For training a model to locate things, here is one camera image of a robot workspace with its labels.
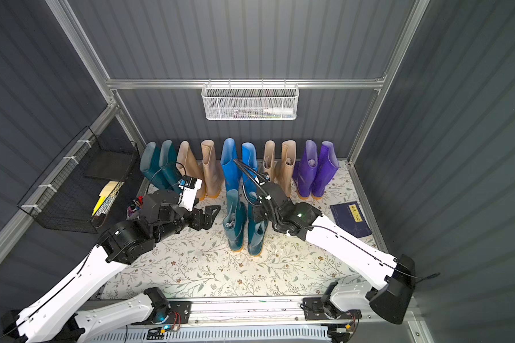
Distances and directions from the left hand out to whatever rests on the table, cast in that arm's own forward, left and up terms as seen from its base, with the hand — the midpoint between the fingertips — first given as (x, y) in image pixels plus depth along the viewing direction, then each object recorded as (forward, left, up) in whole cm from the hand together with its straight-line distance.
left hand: (210, 206), depth 64 cm
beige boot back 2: (+27, +5, -12) cm, 30 cm away
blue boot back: (+26, -4, -15) cm, 30 cm away
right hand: (+6, -14, -6) cm, 17 cm away
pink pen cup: (+13, +36, -18) cm, 42 cm away
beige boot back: (+24, +14, -6) cm, 29 cm away
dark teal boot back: (+23, +28, -5) cm, 36 cm away
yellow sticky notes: (+8, +38, -4) cm, 39 cm away
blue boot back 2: (+28, -11, -6) cm, 31 cm away
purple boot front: (+25, -34, -11) cm, 43 cm away
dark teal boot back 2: (+25, +22, -5) cm, 33 cm away
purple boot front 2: (+24, -42, -7) cm, 49 cm away
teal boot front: (-6, -14, -6) cm, 17 cm away
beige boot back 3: (+24, -25, -8) cm, 35 cm away
